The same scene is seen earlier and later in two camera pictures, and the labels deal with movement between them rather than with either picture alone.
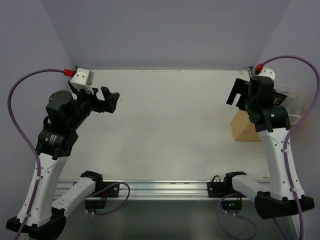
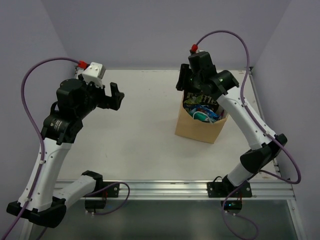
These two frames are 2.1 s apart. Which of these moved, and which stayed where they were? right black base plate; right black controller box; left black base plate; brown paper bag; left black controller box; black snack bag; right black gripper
Moved: black snack bag; right black gripper; brown paper bag
Stayed: left black base plate; right black controller box; left black controller box; right black base plate
